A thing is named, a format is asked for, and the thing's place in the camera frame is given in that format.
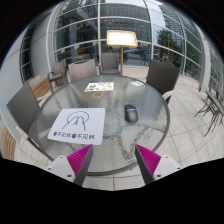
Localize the colourful menu card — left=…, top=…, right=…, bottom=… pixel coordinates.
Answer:
left=84, top=81, right=115, bottom=93

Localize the round glass table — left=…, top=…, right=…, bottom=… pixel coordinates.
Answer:
left=35, top=74, right=171, bottom=177

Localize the green metal-legged side table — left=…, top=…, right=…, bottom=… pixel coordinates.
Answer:
left=194, top=89, right=224, bottom=138

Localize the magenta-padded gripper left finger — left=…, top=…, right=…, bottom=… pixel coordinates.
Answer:
left=46, top=143, right=95, bottom=187

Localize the gold-framed menu stand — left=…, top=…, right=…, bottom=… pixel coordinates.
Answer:
left=105, top=29, right=139, bottom=77

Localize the wooden slat bench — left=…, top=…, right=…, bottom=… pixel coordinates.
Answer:
left=0, top=125, right=17, bottom=161
left=28, top=75, right=53, bottom=101

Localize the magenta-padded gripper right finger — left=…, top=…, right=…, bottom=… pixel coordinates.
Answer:
left=134, top=143, right=182, bottom=186

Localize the black computer mouse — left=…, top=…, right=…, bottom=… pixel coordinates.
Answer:
left=124, top=103, right=140, bottom=124

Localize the grey wicker chair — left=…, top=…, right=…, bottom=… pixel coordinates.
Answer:
left=46, top=59, right=70, bottom=94
left=5, top=81, right=52, bottom=162
left=67, top=58, right=100, bottom=84
left=98, top=51, right=122, bottom=76
left=145, top=59, right=181, bottom=106

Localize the white printed mouse pad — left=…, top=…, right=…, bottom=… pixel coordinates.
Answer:
left=47, top=107, right=107, bottom=147

